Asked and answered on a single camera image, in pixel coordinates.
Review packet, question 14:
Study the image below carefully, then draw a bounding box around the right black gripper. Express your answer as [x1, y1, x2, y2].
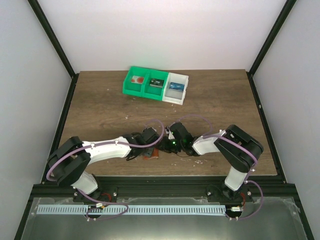
[156, 136, 184, 154]

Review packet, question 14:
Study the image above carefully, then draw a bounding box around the brown leather card holder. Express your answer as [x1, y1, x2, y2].
[143, 148, 159, 160]

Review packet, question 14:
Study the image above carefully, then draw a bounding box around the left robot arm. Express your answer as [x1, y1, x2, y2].
[46, 127, 163, 202]

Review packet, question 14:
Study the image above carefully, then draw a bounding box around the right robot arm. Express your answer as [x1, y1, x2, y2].
[156, 122, 264, 202]

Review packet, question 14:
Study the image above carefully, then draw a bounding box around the black card in bin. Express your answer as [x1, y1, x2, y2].
[149, 78, 165, 88]

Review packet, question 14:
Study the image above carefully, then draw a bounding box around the red white card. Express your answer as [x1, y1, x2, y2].
[130, 75, 145, 85]

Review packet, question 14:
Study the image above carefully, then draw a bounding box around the blue VIP card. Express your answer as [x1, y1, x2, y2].
[169, 82, 185, 92]

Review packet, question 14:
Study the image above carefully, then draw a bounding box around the middle green storage bin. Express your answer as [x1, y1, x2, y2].
[142, 69, 169, 101]

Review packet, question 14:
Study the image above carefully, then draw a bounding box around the green storage bin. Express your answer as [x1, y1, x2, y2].
[142, 69, 169, 101]
[122, 66, 150, 97]

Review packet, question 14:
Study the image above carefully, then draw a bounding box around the white storage bin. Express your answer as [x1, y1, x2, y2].
[162, 72, 189, 105]

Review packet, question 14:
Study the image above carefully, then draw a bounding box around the left green storage bin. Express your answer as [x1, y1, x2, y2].
[122, 66, 150, 97]

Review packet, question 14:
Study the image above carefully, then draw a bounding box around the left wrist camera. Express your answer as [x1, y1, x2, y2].
[142, 127, 157, 134]

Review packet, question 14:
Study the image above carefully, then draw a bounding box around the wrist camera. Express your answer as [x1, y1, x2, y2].
[142, 127, 157, 134]
[165, 126, 175, 140]

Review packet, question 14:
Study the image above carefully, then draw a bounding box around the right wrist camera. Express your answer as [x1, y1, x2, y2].
[165, 126, 175, 140]

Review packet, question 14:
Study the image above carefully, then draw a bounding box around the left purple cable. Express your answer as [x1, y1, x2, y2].
[46, 119, 166, 181]

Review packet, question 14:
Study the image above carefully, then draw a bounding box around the purple cable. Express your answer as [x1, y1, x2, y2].
[168, 114, 265, 221]
[46, 119, 166, 181]

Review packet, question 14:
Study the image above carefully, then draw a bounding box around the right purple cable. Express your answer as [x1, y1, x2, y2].
[168, 114, 265, 221]

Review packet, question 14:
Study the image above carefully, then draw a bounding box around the black aluminium frame rail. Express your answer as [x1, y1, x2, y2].
[32, 176, 296, 203]

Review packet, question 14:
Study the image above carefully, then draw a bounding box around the light blue slotted cable duct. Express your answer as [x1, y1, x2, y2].
[36, 204, 226, 216]

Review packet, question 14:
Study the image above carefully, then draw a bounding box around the left black frame post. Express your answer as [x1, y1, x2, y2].
[26, 0, 77, 79]

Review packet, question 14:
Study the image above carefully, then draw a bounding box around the black frame post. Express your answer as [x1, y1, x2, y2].
[26, 0, 77, 79]
[248, 0, 298, 76]

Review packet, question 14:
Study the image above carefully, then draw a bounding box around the right black frame post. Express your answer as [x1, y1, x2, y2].
[248, 0, 298, 76]

